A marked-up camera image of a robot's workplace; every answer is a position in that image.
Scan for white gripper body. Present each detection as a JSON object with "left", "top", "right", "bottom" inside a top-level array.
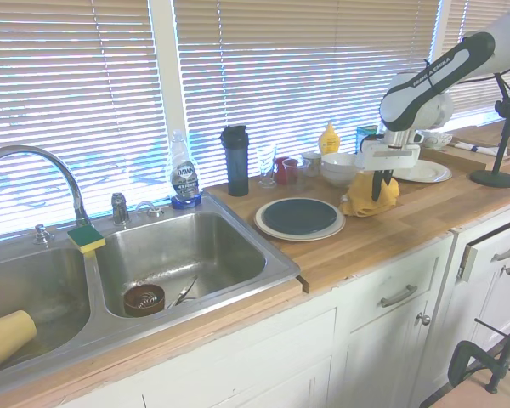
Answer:
[{"left": 355, "top": 138, "right": 422, "bottom": 173}]

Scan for yellow terry cloth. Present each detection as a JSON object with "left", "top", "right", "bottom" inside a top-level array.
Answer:
[{"left": 338, "top": 172, "right": 400, "bottom": 218}]

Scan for white dinner plate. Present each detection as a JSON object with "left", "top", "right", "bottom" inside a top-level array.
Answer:
[{"left": 390, "top": 159, "right": 453, "bottom": 184}]

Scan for blue plate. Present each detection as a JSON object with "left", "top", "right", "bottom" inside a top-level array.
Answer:
[{"left": 263, "top": 198, "right": 339, "bottom": 235}]

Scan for dark plate on white plate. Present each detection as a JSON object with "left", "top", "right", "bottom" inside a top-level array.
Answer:
[{"left": 253, "top": 196, "right": 348, "bottom": 242}]

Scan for green cardboard box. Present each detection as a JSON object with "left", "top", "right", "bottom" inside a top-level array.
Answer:
[{"left": 356, "top": 125, "right": 383, "bottom": 156}]

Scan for white ceramic bowl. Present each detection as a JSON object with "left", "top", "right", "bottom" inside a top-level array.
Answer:
[
  {"left": 321, "top": 167, "right": 359, "bottom": 189},
  {"left": 320, "top": 152, "right": 361, "bottom": 179}
]

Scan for yellow mustard bottle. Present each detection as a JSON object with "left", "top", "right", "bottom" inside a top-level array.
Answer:
[{"left": 318, "top": 121, "right": 342, "bottom": 156}]

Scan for small glass jar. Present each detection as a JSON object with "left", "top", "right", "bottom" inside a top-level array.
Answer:
[{"left": 301, "top": 151, "right": 323, "bottom": 178}]

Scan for wooden tray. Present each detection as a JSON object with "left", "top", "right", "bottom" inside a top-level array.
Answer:
[{"left": 424, "top": 135, "right": 510, "bottom": 171}]

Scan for clear plastic cup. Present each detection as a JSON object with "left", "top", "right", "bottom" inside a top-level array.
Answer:
[{"left": 281, "top": 157, "right": 310, "bottom": 192}]

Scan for red cup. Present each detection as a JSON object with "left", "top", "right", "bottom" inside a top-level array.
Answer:
[{"left": 274, "top": 156, "right": 299, "bottom": 185}]

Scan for white rolled cloth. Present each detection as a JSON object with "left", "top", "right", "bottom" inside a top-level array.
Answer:
[{"left": 454, "top": 142, "right": 499, "bottom": 156}]

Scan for clear footed glass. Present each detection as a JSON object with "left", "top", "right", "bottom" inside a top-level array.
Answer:
[{"left": 256, "top": 143, "right": 278, "bottom": 190}]

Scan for white window blind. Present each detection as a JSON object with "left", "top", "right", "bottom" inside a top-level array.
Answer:
[
  {"left": 0, "top": 0, "right": 174, "bottom": 244},
  {"left": 444, "top": 0, "right": 510, "bottom": 128},
  {"left": 173, "top": 0, "right": 443, "bottom": 188}
]

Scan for black shaker bottle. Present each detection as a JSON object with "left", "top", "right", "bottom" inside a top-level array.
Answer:
[{"left": 219, "top": 124, "right": 251, "bottom": 197}]

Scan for black clamp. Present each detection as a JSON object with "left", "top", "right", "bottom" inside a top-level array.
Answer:
[{"left": 447, "top": 318, "right": 510, "bottom": 394}]

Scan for Dawn dish soap bottle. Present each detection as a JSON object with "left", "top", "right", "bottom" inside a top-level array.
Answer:
[{"left": 169, "top": 129, "right": 205, "bottom": 210}]

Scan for white kitchen cabinet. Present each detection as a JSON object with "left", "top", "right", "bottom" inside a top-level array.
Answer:
[{"left": 59, "top": 199, "right": 510, "bottom": 408}]

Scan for stainless steel double sink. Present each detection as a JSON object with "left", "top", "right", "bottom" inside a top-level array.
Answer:
[{"left": 0, "top": 190, "right": 302, "bottom": 388}]

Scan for metal utensils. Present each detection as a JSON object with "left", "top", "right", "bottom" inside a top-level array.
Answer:
[{"left": 165, "top": 275, "right": 200, "bottom": 309}]

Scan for brown bowl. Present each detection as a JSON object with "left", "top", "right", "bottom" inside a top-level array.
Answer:
[{"left": 123, "top": 283, "right": 167, "bottom": 318}]

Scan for yellow green sponge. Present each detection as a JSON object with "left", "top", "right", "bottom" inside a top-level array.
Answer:
[{"left": 66, "top": 224, "right": 106, "bottom": 255}]

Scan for chrome sink faucet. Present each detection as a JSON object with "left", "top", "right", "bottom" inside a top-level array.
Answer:
[{"left": 0, "top": 144, "right": 91, "bottom": 227}]

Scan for chrome sink knob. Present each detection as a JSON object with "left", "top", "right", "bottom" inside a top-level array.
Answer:
[{"left": 32, "top": 224, "right": 55, "bottom": 246}]

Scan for yellow plastic cup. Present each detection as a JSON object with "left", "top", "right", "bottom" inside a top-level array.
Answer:
[{"left": 0, "top": 309, "right": 38, "bottom": 377}]

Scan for black camera stand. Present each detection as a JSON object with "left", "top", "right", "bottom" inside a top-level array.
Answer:
[{"left": 469, "top": 71, "right": 510, "bottom": 189}]

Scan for chrome sink ring fitting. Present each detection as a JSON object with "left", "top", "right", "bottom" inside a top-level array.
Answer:
[{"left": 134, "top": 200, "right": 163, "bottom": 218}]

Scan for chrome faucet handle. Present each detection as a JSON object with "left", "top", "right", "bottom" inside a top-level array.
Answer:
[{"left": 110, "top": 191, "right": 132, "bottom": 225}]

